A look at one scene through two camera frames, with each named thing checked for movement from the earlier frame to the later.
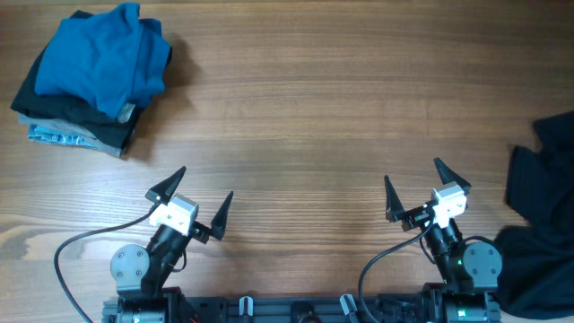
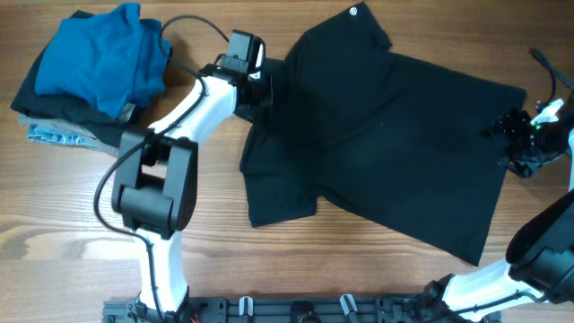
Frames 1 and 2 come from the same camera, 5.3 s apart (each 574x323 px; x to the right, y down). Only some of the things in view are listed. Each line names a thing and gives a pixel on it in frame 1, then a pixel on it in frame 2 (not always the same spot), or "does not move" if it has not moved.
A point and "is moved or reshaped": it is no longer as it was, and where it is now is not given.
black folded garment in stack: [89, 117] does not move
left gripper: [201, 233] → [266, 94]
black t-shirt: [536, 274] is moved or reshaped
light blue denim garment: [56, 135] does not move
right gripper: [413, 216] → [508, 125]
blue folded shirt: [108, 58] does not move
